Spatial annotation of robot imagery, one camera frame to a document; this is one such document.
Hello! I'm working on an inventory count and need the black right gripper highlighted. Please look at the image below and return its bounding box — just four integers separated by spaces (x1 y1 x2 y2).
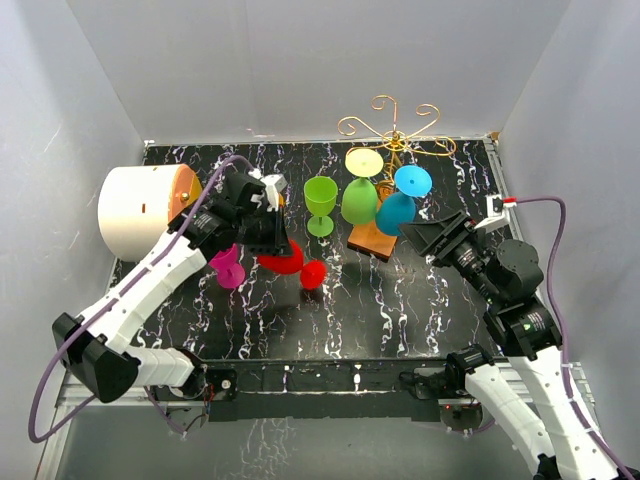
397 210 502 305

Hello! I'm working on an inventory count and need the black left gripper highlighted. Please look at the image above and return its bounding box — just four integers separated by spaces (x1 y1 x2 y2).
236 204 295 257

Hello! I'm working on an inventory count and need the red plastic wine glass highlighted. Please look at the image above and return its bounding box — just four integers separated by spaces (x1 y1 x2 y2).
257 240 327 290

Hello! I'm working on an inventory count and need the blue plastic wine glass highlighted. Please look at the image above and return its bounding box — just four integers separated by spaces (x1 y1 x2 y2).
375 165 433 237

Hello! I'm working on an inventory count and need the green wine glass front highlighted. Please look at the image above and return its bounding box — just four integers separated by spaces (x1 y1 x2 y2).
341 148 384 225

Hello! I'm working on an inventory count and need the green wine glass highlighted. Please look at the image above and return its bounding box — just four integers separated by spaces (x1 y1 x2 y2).
304 176 338 237
341 148 384 225

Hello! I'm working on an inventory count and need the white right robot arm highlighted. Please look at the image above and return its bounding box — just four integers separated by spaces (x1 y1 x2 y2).
399 212 638 479

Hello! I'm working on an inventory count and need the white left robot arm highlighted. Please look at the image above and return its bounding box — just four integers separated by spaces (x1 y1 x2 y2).
52 171 292 403

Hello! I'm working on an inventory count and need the pink plastic wine glass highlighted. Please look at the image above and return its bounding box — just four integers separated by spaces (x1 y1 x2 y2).
208 244 245 289

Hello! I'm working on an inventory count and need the orange wooden rack base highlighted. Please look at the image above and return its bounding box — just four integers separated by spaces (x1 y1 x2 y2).
347 221 397 262

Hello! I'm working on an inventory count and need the green wine glass near rack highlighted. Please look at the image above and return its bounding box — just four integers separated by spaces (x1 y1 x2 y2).
304 176 338 237

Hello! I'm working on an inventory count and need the white cylinder with coloured lid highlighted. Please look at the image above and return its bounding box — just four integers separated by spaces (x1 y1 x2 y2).
97 164 202 262

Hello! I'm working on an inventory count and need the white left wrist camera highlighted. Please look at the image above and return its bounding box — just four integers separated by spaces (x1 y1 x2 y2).
249 168 288 211

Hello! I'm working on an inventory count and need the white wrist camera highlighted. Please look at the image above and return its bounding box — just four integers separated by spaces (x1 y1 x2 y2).
249 168 288 211
475 194 517 233

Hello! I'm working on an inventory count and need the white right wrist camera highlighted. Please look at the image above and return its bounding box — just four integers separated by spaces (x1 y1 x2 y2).
475 194 517 233

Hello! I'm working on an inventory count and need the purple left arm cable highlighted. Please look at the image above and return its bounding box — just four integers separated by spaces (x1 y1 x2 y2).
28 154 256 444

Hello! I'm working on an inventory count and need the gold wire wine glass rack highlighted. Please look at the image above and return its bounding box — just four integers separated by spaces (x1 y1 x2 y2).
337 93 457 171

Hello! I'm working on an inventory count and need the black front mounting rail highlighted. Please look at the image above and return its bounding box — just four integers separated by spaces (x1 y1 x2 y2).
151 359 484 430

